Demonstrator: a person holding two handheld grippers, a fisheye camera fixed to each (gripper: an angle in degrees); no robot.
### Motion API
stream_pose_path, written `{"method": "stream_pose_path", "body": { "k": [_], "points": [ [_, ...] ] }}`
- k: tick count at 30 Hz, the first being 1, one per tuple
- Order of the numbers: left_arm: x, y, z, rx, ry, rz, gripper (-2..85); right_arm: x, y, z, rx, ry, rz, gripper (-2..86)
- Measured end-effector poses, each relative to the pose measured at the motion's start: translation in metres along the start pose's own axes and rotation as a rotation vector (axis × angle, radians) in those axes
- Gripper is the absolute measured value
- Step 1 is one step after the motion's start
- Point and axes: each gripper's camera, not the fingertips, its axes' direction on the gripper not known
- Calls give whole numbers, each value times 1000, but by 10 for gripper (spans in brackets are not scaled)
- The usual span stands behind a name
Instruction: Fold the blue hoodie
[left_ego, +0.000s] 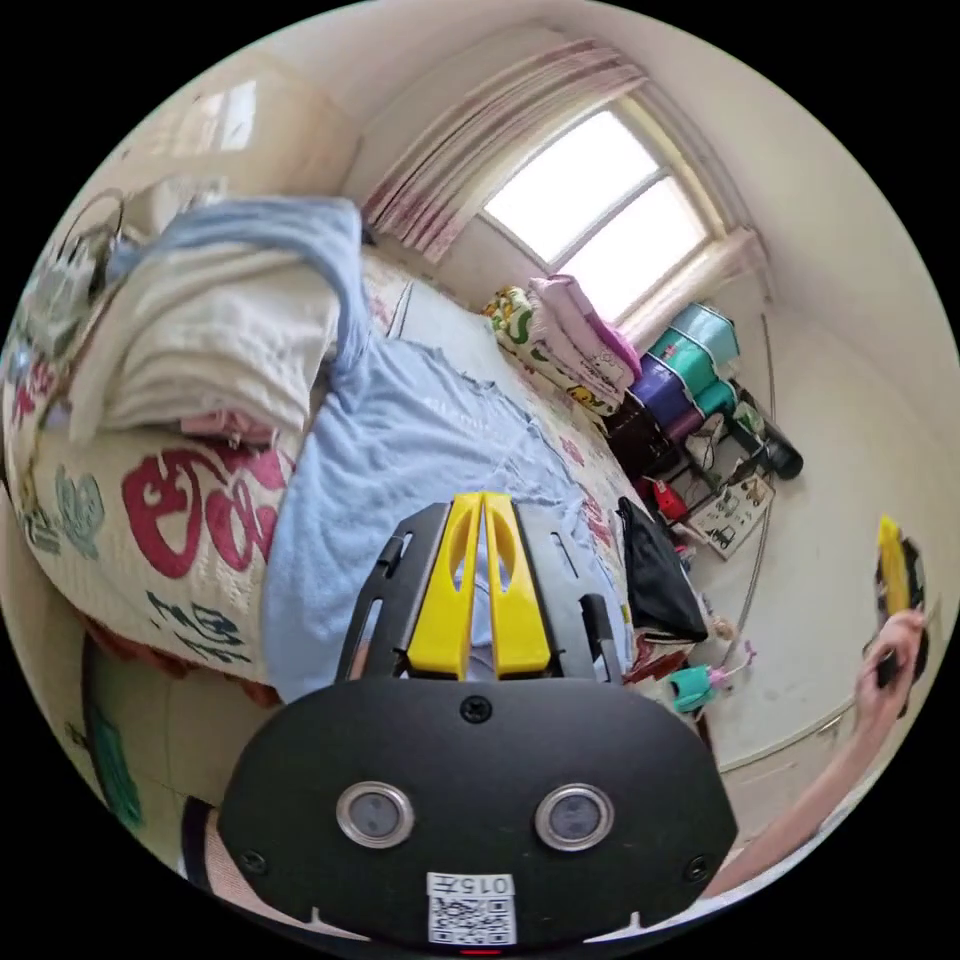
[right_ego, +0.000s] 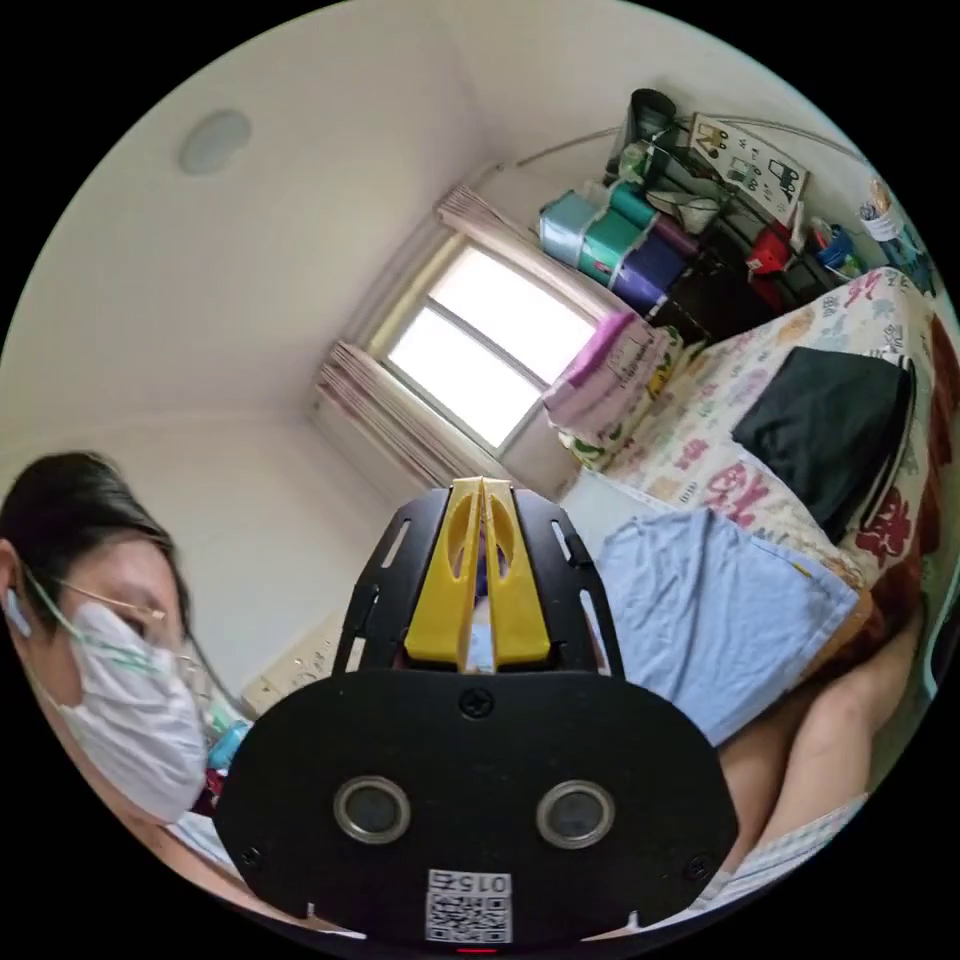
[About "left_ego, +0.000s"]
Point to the teal toy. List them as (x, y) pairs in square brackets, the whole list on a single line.
[(690, 686)]

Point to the person's right hand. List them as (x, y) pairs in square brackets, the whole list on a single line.
[(885, 675)]

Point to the pile of clothes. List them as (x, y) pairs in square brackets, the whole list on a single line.
[(217, 337)]

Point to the person's left forearm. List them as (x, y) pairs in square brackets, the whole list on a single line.
[(217, 855)]

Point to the teal and purple storage drawers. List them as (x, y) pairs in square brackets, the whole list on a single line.
[(690, 360)]

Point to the person's right forearm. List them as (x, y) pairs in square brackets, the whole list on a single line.
[(795, 817)]

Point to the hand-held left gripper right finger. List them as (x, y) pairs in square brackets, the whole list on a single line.
[(521, 615)]

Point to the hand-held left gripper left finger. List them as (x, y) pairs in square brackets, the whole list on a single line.
[(442, 600)]

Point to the black bag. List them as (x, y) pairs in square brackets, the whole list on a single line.
[(660, 577)]

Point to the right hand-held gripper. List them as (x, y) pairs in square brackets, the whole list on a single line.
[(916, 577)]

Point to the pink curtain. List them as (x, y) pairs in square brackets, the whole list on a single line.
[(480, 142)]

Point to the stack of folded blankets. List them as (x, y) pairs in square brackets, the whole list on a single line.
[(570, 345)]

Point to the blue hoodie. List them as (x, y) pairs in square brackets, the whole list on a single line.
[(420, 450)]

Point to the printed picture board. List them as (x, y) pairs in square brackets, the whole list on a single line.
[(731, 517)]

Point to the bed with printed quilt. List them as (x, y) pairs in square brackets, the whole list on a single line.
[(105, 517)]

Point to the window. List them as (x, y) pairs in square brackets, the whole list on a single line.
[(600, 202)]

